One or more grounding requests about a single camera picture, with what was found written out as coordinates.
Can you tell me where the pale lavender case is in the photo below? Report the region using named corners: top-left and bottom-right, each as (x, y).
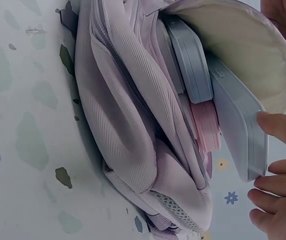
top-left (204, 53), bottom-right (270, 184)

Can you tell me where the pink flat case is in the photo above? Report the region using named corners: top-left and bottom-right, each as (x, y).
top-left (188, 99), bottom-right (224, 153)

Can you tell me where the lilac ribbed fabric backpack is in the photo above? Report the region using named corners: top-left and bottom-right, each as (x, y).
top-left (57, 0), bottom-right (286, 240)

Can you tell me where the white flat case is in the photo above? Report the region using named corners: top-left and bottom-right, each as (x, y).
top-left (155, 17), bottom-right (187, 95)

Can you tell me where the grey-blue flat case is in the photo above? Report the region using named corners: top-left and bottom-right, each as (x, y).
top-left (166, 19), bottom-right (215, 105)

